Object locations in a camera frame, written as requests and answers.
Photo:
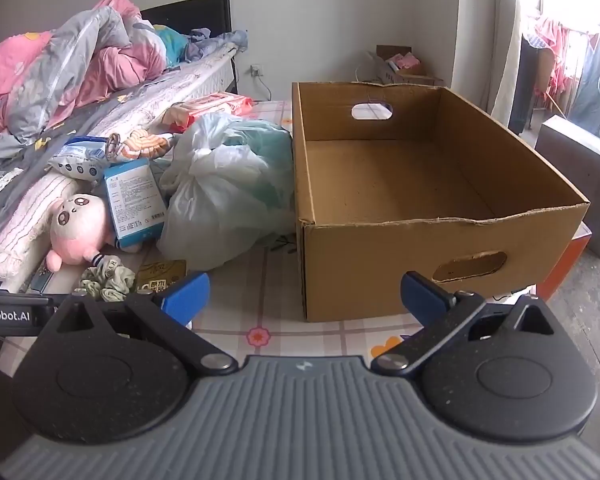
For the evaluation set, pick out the small cardboard box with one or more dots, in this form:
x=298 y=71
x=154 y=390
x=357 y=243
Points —
x=420 y=77

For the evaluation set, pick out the pink ribbed pillow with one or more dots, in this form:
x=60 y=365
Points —
x=25 y=230

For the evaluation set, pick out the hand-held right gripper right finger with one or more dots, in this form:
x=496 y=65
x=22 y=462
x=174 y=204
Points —
x=420 y=292

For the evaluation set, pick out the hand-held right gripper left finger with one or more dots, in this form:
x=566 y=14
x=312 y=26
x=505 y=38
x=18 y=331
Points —
x=185 y=295

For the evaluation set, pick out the plaid play mat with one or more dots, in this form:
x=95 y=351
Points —
x=260 y=280

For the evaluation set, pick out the black hanging garment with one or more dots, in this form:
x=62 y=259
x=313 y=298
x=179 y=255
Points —
x=522 y=90

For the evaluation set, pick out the pink grey quilt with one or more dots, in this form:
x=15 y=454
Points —
x=55 y=60

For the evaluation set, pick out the gold packet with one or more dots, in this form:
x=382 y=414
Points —
x=160 y=275

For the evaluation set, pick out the teal printed pillow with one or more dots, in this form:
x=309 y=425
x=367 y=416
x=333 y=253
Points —
x=172 y=42

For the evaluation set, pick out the blue crumpled garment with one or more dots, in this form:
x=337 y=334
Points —
x=215 y=42

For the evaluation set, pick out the blue printed hanging cloth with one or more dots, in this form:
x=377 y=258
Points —
x=595 y=90

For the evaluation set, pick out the grey printed bed sheet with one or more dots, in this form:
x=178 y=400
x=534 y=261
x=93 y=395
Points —
x=130 y=97

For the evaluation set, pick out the pink hanging clothes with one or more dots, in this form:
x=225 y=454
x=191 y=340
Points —
x=560 y=45

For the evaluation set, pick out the wall socket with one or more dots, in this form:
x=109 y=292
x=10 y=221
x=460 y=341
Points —
x=256 y=70

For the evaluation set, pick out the black headboard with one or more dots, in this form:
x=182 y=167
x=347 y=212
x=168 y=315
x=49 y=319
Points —
x=190 y=15

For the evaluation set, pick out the dark grey cabinet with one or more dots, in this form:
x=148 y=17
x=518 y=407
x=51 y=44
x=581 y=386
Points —
x=580 y=170

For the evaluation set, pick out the pink plush toy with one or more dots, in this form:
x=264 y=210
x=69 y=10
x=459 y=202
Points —
x=77 y=230

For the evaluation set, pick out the white blue patterned packet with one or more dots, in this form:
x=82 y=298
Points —
x=77 y=157

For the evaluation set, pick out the pink packet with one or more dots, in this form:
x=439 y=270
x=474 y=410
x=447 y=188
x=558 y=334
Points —
x=405 y=62

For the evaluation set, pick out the large cardboard box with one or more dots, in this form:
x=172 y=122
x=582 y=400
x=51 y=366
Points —
x=380 y=260

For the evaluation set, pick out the white curtain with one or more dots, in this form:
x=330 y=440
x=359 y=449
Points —
x=505 y=35

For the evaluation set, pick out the orange box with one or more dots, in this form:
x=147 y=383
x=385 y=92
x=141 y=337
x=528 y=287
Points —
x=565 y=265

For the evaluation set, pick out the red wet wipes pack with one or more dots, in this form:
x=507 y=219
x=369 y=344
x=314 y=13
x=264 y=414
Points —
x=215 y=104

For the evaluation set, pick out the orange striped doll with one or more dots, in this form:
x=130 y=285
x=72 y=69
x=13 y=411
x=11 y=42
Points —
x=145 y=145

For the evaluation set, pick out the green scrunchie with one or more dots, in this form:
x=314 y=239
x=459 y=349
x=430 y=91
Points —
x=105 y=282

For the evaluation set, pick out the white plastic bag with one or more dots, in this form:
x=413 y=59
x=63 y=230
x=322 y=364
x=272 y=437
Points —
x=220 y=195

